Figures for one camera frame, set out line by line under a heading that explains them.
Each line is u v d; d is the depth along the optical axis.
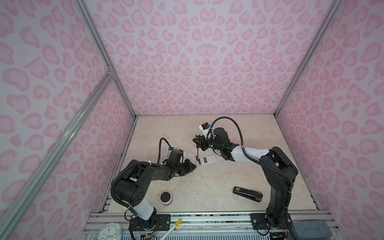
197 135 0.86
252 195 0.79
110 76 0.88
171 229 0.71
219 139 0.73
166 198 0.76
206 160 0.93
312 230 0.68
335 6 0.69
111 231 0.70
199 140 0.84
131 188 0.46
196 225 0.73
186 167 0.82
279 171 0.46
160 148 0.80
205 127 0.78
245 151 0.61
